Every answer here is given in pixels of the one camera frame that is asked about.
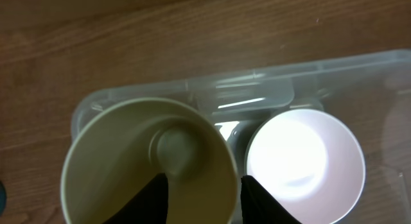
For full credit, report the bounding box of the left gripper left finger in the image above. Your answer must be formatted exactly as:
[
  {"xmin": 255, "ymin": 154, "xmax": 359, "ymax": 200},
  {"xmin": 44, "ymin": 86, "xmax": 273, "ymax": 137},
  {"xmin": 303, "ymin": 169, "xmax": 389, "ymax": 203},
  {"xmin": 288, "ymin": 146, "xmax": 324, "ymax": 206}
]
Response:
[{"xmin": 103, "ymin": 173, "xmax": 168, "ymax": 224}]

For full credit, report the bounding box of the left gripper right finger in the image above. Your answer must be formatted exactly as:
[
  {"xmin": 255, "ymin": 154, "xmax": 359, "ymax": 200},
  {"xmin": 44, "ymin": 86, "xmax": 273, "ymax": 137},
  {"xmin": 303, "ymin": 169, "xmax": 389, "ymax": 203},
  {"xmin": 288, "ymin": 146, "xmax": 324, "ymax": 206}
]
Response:
[{"xmin": 240, "ymin": 175, "xmax": 301, "ymax": 224}]

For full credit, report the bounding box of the beige cup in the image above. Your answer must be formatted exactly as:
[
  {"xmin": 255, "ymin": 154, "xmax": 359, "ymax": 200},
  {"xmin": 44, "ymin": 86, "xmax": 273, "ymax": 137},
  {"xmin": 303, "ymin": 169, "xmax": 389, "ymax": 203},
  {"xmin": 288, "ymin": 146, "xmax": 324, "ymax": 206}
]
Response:
[{"xmin": 60, "ymin": 98, "xmax": 238, "ymax": 223}]

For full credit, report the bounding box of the pink bowl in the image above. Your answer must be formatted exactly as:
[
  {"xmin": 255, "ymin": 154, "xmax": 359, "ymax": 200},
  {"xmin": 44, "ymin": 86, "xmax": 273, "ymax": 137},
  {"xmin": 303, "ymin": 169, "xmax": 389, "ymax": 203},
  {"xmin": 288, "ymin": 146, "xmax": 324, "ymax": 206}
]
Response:
[{"xmin": 245, "ymin": 108, "xmax": 366, "ymax": 223}]

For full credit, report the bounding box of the dark blue cup left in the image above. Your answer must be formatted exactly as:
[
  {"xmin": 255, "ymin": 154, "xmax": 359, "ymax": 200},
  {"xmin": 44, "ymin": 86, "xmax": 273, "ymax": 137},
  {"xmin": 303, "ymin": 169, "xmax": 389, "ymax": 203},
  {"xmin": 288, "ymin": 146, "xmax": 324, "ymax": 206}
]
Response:
[{"xmin": 0, "ymin": 182, "xmax": 7, "ymax": 216}]

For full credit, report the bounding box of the clear plastic storage bin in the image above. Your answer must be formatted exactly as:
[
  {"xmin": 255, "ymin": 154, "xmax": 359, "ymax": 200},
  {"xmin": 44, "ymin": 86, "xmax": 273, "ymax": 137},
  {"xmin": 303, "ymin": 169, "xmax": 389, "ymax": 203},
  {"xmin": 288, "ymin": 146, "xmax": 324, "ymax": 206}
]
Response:
[{"xmin": 71, "ymin": 49, "xmax": 410, "ymax": 223}]

